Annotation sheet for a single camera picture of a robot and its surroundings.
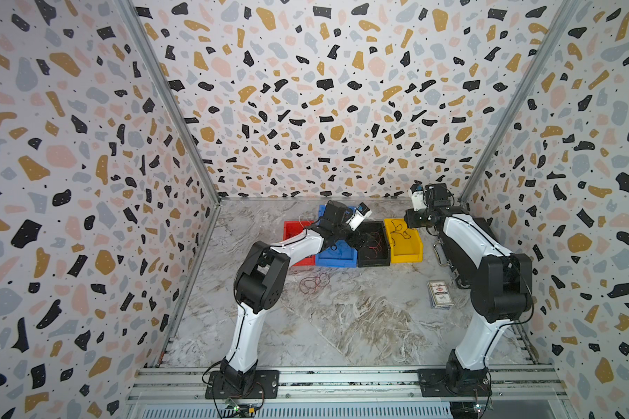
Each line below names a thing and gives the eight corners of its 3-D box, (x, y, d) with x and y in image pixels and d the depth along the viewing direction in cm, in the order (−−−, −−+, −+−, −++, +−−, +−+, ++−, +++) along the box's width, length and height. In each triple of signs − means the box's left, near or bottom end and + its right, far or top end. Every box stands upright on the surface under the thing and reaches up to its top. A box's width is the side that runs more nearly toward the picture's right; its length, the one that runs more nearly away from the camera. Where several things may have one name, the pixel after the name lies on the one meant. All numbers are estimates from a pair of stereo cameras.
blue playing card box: (432, 310, 91) (436, 305, 88) (426, 285, 97) (429, 280, 94) (449, 310, 91) (453, 305, 88) (442, 285, 97) (446, 280, 94)
